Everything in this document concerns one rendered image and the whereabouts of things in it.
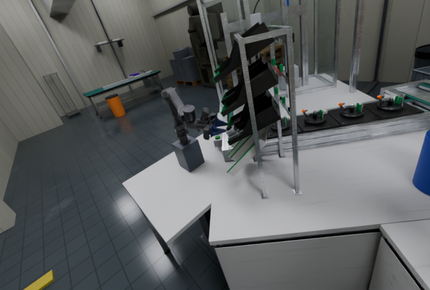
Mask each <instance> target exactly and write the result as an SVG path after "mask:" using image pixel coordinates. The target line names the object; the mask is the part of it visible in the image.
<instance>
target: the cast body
mask: <svg viewBox="0 0 430 290"><path fill-rule="evenodd" d="M226 130H227V131H226V133H227V134H228V139H229V141H230V140H232V139H234V138H235V137H237V136H239V135H241V134H242V133H243V130H241V131H240V130H239V129H237V127H236V126H235V125H232V126H231V125H230V126H228V127H227V128H226Z"/></svg>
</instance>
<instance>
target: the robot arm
mask: <svg viewBox="0 0 430 290"><path fill-rule="evenodd" d="M161 95H162V97H163V98H164V100H166V101H167V102H168V104H169V106H170V109H171V113H172V115H173V119H174V121H175V125H174V128H175V130H174V132H175V135H176V137H178V138H179V140H180V141H179V143H180V144H182V145H185V144H186V143H188V142H189V141H190V140H189V139H188V138H187V133H188V132H189V129H196V130H198V132H200V130H202V131H203V138H204V139H205V140H209V138H210V136H211V138H212V137H213V136H215V135H218V134H221V133H224V132H226V129H221V128H217V127H221V126H226V125H228V123H226V122H224V121H222V120H220V119H218V117H217V116H216V113H212V114H211V115H210V116H209V117H210V120H209V117H208V115H209V112H210V111H211V110H210V109H209V108H203V109H202V115H201V116H200V117H199V118H196V114H195V107H194V106H192V105H188V104H185V105H184V104H183V103H182V101H181V99H180V98H179V96H178V95H177V91H176V89H175V88H172V87H169V88H167V89H164V90H162V92H161ZM184 122H185V124H184ZM214 125H215V127H214ZM209 135H210V136H209Z"/></svg>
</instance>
